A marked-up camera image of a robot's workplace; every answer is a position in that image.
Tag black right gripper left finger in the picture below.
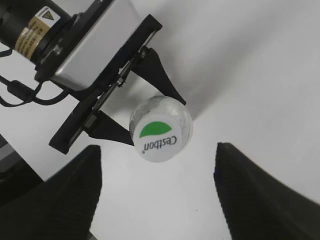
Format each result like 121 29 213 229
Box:
0 145 102 240

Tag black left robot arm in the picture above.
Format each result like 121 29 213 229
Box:
0 0 184 154

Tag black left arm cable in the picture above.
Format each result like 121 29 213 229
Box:
0 47 71 108

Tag white green bottle cap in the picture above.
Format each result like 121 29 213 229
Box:
132 113 183 163

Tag clear Cestbon water bottle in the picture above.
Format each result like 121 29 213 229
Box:
129 95 193 150

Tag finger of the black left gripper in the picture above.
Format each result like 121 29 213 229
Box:
83 110 134 146
132 47 187 105

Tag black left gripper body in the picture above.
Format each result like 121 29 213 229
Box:
49 14 162 154

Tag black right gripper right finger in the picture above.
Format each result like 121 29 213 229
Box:
213 142 320 240

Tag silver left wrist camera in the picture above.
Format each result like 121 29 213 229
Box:
35 0 141 91

